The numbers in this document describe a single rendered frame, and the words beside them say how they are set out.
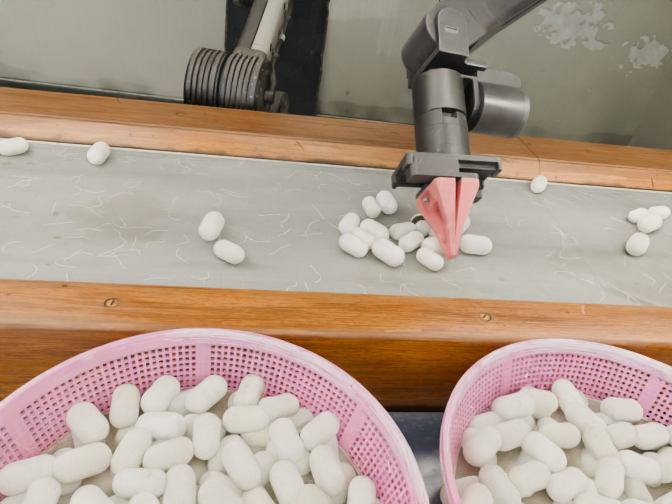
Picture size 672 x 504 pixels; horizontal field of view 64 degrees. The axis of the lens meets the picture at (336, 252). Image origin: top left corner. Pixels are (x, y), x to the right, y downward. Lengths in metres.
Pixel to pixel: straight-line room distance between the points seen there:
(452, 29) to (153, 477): 0.51
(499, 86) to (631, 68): 2.46
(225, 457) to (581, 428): 0.27
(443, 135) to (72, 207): 0.39
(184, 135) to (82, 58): 2.12
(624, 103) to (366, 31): 1.35
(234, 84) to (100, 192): 0.37
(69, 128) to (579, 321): 0.62
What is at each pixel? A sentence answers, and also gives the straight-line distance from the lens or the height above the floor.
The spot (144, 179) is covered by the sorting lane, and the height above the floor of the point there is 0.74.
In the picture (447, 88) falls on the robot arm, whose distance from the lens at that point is 0.61.
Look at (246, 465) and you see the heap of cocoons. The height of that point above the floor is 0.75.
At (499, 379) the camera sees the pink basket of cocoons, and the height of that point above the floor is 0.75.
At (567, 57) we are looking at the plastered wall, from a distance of 2.93.
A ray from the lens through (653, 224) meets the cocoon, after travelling 0.78.
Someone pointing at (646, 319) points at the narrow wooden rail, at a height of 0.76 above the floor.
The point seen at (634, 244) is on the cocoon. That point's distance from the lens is 0.71.
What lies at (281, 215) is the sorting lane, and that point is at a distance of 0.61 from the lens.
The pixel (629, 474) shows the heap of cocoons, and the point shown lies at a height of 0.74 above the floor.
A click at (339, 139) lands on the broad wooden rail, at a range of 0.76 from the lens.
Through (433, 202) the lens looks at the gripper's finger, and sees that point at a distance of 0.58.
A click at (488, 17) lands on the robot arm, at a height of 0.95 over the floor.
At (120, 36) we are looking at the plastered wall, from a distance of 2.76.
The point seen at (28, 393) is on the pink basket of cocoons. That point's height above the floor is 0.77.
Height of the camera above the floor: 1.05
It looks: 34 degrees down
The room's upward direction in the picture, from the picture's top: 9 degrees clockwise
